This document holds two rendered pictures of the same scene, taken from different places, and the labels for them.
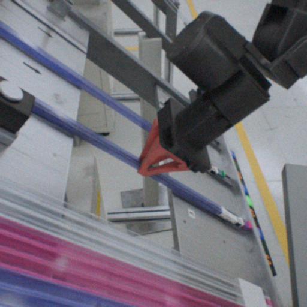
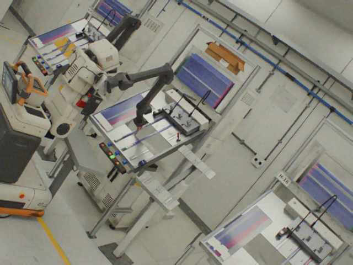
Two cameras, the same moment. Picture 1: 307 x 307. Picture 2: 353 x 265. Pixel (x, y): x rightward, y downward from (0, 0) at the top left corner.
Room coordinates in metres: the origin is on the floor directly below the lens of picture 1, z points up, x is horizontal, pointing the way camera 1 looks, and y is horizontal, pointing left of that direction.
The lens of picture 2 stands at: (2.29, -2.37, 1.70)
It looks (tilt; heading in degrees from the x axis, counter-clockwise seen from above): 12 degrees down; 125
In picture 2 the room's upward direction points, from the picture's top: 37 degrees clockwise
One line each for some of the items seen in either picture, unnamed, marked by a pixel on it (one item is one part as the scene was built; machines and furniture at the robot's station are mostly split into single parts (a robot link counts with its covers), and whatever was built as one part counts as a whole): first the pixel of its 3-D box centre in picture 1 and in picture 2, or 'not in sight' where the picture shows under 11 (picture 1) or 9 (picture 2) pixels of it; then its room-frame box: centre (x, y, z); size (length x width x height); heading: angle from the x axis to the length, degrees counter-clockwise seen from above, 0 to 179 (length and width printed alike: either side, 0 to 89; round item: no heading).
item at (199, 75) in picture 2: not in sight; (206, 80); (0.34, 0.34, 1.52); 0.51 x 0.13 x 0.27; 4
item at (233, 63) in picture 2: not in sight; (231, 59); (0.21, 0.63, 1.82); 0.68 x 0.30 x 0.20; 4
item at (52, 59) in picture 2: not in sight; (68, 72); (-1.14, 0.17, 0.66); 1.01 x 0.73 x 1.31; 94
